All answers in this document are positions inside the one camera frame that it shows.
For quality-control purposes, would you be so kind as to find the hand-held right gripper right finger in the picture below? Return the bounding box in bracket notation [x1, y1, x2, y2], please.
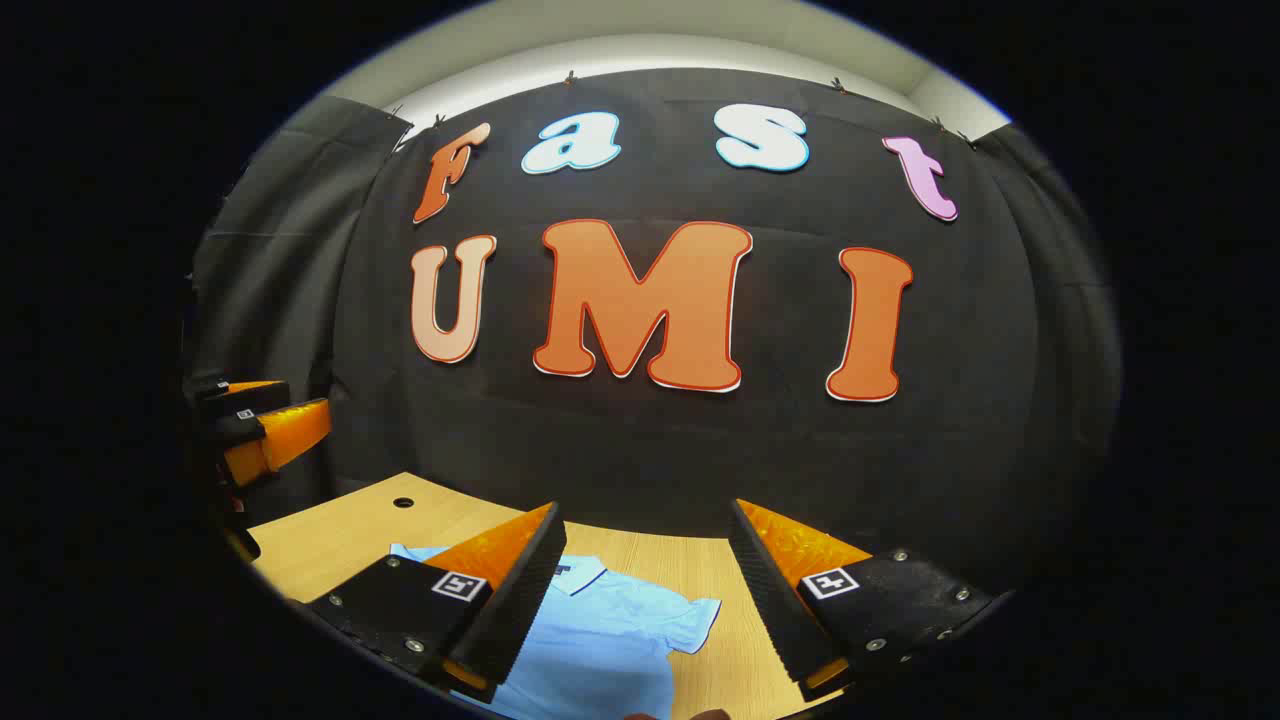
[728, 498, 1001, 703]

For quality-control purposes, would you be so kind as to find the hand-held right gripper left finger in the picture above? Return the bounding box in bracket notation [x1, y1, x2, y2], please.
[305, 502, 568, 703]

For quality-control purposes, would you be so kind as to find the light blue T-shirt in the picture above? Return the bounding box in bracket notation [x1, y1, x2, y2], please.
[388, 543, 723, 720]

